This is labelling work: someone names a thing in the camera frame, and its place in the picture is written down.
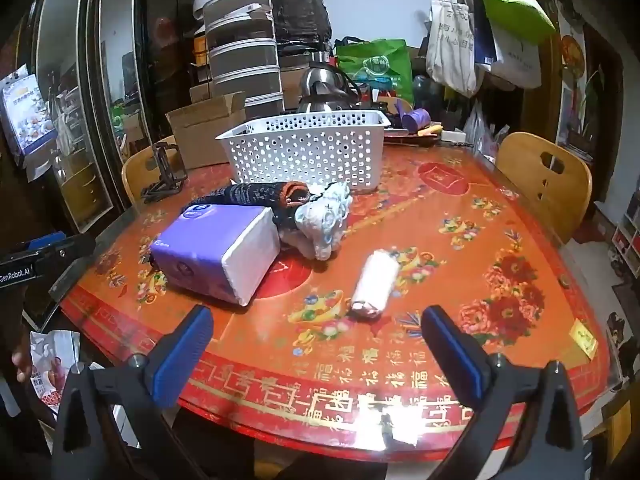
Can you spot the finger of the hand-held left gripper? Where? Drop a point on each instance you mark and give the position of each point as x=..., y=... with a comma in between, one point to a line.
x=65, y=247

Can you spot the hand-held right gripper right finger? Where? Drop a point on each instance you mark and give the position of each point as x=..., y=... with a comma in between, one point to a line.
x=455, y=360

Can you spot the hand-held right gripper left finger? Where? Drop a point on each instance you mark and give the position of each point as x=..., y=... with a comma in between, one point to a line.
x=182, y=355

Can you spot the purple tissue pack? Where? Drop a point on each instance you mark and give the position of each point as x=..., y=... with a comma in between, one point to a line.
x=210, y=245

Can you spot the dark striped knitted sock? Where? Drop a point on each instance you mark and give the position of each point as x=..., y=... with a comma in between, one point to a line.
x=250, y=192

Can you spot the white and blue plush toy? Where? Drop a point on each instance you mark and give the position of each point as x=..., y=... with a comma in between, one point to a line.
x=320, y=220

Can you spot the white perforated plastic basket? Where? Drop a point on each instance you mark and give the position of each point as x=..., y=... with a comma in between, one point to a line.
x=300, y=155

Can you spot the person's left hand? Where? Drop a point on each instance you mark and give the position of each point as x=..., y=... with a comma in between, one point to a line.
x=21, y=366

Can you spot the white snack packet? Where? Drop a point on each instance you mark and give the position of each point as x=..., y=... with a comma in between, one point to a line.
x=55, y=365

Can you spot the wooden chair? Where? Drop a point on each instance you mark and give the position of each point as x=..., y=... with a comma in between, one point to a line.
x=136, y=172
x=520, y=170

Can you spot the yellow sticker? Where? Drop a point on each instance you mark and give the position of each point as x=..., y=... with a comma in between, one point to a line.
x=582, y=337

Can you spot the black folding phone stand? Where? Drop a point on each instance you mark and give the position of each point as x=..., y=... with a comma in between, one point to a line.
x=165, y=165

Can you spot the dark cabinet with mirror doors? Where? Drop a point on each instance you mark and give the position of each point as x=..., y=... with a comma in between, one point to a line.
x=90, y=85

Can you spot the open cardboard box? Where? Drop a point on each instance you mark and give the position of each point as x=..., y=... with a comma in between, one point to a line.
x=200, y=130

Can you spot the shelf of assorted boxes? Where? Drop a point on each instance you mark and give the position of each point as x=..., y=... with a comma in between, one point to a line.
x=625, y=245

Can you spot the purple plastic cup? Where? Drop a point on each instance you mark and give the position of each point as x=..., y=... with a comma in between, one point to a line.
x=417, y=120

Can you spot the grey stacked storage tower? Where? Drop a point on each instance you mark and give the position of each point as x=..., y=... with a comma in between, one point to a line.
x=240, y=60

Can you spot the brown carton with label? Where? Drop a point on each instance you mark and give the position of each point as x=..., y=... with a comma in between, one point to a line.
x=295, y=85

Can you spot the stainless steel kettle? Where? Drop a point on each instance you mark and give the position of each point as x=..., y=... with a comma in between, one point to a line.
x=320, y=90

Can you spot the green shopping bag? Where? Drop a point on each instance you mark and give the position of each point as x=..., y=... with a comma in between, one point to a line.
x=375, y=65

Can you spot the white hanging bag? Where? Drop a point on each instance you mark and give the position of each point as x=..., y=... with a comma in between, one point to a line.
x=515, y=60

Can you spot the beige canvas tote bag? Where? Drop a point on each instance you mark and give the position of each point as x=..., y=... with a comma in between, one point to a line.
x=450, y=45

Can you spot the blue hanging bag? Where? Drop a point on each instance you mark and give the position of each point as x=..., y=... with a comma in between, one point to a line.
x=482, y=35

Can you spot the black plastic bag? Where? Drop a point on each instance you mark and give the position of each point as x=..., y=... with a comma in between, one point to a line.
x=300, y=15

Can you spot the lime green bag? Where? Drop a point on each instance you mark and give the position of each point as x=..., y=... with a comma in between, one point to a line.
x=510, y=5

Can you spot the wall calendar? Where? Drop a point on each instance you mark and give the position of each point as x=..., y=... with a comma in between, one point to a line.
x=25, y=110

